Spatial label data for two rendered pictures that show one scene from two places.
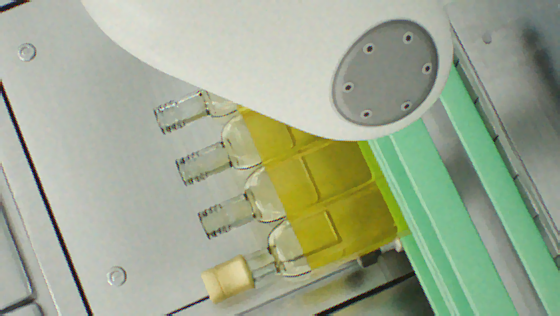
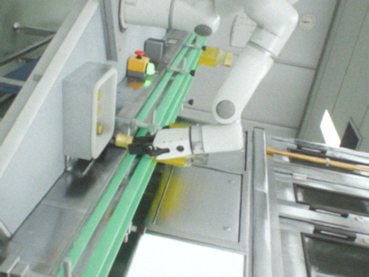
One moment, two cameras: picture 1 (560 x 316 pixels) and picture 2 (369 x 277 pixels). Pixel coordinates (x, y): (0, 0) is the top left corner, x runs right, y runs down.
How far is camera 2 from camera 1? 1.56 m
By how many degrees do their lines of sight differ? 75
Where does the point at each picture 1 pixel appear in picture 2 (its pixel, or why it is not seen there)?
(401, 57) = not seen: outside the picture
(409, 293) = not seen: hidden behind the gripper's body
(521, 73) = (138, 92)
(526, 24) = (128, 94)
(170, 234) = (213, 180)
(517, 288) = (167, 86)
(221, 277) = not seen: hidden behind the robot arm
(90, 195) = (228, 195)
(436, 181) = (168, 96)
